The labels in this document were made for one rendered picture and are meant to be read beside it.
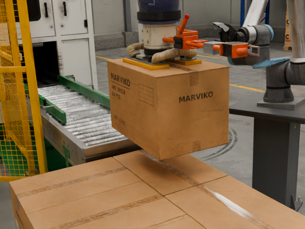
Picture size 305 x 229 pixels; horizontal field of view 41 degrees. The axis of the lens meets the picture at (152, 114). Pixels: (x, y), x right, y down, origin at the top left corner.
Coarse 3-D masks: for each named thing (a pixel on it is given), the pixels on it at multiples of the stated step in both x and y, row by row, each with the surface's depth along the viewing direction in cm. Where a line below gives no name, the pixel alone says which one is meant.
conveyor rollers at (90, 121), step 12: (48, 96) 399; (60, 96) 397; (72, 96) 394; (84, 96) 391; (60, 108) 353; (72, 108) 356; (84, 108) 353; (96, 108) 349; (108, 108) 346; (72, 120) 320; (84, 120) 316; (96, 120) 313; (108, 120) 316; (72, 132) 293; (84, 132) 289; (96, 132) 285; (108, 132) 288
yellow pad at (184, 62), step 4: (180, 56) 210; (168, 60) 215; (172, 60) 211; (176, 60) 208; (180, 60) 205; (184, 60) 204; (188, 60) 204; (192, 60) 203; (196, 60) 204; (200, 60) 205; (180, 64) 205; (184, 64) 201; (188, 64) 202; (192, 64) 203
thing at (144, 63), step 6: (138, 54) 212; (126, 60) 216; (132, 60) 211; (138, 60) 207; (144, 60) 206; (150, 60) 201; (144, 66) 198; (150, 66) 193; (156, 66) 193; (162, 66) 195; (168, 66) 196
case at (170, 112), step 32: (128, 64) 212; (128, 96) 209; (160, 96) 180; (192, 96) 188; (224, 96) 197; (128, 128) 216; (160, 128) 184; (192, 128) 193; (224, 128) 202; (160, 160) 189
